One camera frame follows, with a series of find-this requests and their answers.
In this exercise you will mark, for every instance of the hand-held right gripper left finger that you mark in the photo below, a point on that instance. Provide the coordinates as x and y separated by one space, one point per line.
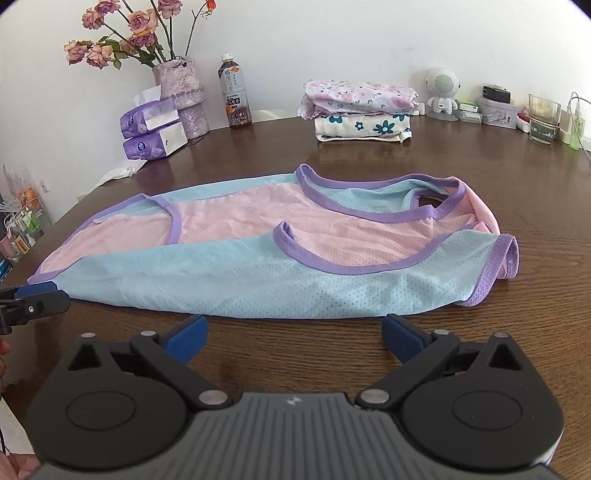
188 339

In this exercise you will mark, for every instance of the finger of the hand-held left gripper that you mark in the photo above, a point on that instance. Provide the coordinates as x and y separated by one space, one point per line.
51 304
39 288

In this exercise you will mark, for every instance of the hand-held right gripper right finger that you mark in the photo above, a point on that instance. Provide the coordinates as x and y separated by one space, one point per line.
401 337

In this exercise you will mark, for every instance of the pink blue mesh garment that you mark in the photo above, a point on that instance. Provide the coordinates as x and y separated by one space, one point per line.
258 277

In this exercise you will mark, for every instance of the blue white box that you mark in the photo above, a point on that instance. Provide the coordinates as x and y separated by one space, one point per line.
4 270

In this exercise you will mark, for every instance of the crumpled white tissue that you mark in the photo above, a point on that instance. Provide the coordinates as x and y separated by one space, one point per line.
117 174

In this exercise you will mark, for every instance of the purple tissue pack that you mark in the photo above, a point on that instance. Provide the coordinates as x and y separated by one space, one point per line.
143 122
152 145

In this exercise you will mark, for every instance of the folded white teal-flower cloth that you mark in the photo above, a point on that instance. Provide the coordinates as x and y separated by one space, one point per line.
360 127

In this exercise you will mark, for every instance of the white container with black box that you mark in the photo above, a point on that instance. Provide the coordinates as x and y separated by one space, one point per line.
498 116

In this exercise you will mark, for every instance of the folded pink floral cloth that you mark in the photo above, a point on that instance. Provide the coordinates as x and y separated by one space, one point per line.
360 97

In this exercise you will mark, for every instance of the purple textured vase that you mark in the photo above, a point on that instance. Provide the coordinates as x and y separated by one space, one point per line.
184 92

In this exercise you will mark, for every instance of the brown tea bottle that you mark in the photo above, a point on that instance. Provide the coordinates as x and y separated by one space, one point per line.
234 99

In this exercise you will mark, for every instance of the white pink small case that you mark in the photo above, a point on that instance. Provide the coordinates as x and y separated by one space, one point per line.
524 123

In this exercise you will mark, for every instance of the white robot-shaped speaker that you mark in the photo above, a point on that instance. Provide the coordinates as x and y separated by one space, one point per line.
441 83

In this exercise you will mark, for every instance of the clear glass cup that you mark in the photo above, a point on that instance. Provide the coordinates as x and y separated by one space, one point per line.
544 122

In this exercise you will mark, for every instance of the small black device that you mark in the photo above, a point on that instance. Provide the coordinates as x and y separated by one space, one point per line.
497 94

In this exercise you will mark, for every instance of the green spray bottle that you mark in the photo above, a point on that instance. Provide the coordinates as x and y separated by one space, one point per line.
575 131

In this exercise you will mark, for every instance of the dried pink roses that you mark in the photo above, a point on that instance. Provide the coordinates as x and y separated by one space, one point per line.
138 23

